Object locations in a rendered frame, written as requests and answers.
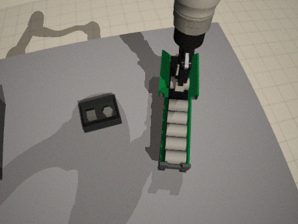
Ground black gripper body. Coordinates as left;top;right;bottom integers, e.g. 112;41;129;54
174;28;205;59

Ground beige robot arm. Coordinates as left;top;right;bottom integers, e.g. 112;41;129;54
173;0;220;36

